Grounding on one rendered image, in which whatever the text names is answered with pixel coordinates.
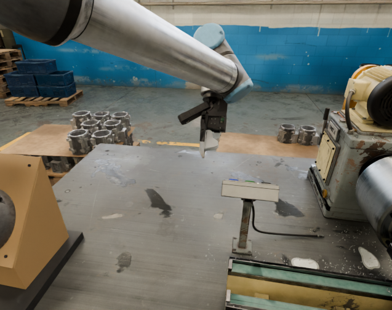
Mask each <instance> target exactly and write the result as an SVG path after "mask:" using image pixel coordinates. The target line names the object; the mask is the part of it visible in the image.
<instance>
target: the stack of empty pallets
mask: <svg viewBox="0 0 392 310"><path fill-rule="evenodd" d="M10 53H12V54H13V55H10ZM12 60H15V62H18V61H22V60H23V58H22V53H21V50H20V49H0V98H7V95H6V94H10V95H11V92H10V90H9V88H8V87H7V86H8V84H7V82H6V79H5V77H4V76H3V74H6V73H10V72H13V71H18V68H17V66H16V64H15V62H12ZM13 68H16V69H13Z"/></svg>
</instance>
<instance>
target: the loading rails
mask: <svg viewBox="0 0 392 310"><path fill-rule="evenodd" d="M391 286H392V280H388V279H380V278H375V277H367V276H359V275H354V274H347V273H342V272H333V271H326V270H321V269H313V268H305V267H300V266H292V265H288V264H279V263H271V262H267V261H258V260H250V259H246V258H238V257H233V256H229V261H228V274H227V280H226V295H225V296H226V301H225V310H392V296H391V295H392V287H391ZM386 289H388V291H387V290H386ZM389 291H390V292H389Z"/></svg>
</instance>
